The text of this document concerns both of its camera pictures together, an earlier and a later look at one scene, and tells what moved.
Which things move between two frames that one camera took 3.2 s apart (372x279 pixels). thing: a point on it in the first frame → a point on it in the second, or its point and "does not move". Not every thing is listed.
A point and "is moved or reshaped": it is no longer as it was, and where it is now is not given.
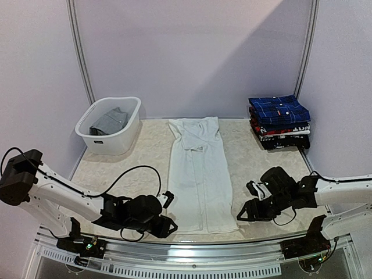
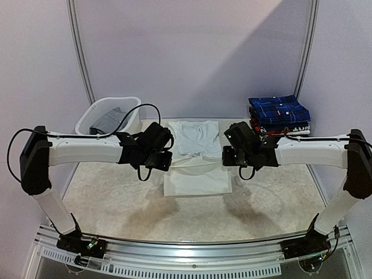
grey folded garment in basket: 111,122 does not move
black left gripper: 161,231 → 164,165
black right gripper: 258,209 → 229,160
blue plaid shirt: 279,110 does not move
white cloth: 199,177 is moved or reshaped
